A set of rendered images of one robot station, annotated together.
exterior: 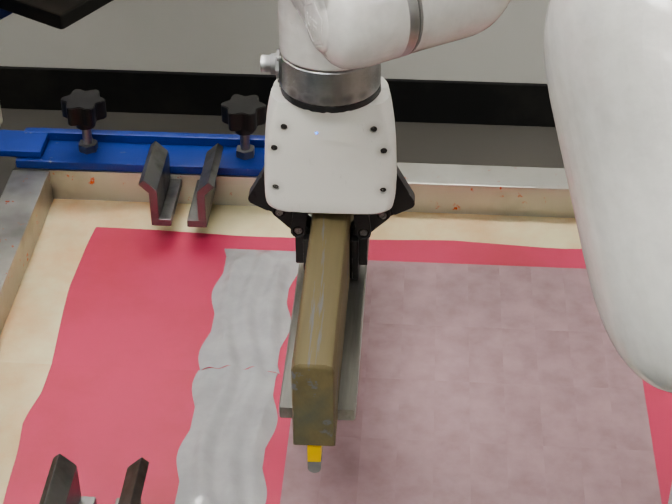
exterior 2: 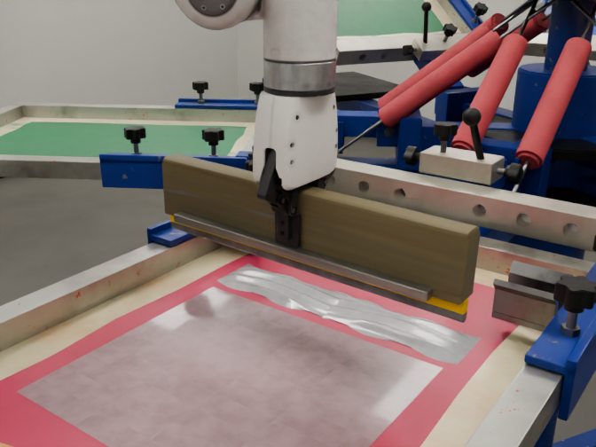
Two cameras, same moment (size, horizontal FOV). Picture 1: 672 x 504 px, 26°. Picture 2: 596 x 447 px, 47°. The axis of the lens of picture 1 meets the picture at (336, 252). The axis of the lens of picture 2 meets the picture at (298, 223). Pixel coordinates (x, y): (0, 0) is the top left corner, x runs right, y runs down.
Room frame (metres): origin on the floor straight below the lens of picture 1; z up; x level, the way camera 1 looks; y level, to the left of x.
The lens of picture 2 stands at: (1.33, -0.60, 1.37)
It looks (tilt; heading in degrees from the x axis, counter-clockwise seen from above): 21 degrees down; 122
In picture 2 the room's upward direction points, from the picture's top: straight up
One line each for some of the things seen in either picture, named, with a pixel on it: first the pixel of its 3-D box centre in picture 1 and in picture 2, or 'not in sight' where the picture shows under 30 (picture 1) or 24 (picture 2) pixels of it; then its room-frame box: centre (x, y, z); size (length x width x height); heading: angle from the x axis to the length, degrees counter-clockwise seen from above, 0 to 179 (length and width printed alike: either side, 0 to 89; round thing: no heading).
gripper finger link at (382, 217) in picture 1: (370, 236); (281, 220); (0.95, -0.03, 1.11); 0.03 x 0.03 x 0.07; 86
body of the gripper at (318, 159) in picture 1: (331, 135); (299, 129); (0.95, 0.00, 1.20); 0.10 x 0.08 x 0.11; 86
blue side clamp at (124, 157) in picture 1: (168, 173); (585, 324); (1.24, 0.17, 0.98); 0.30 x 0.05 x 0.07; 86
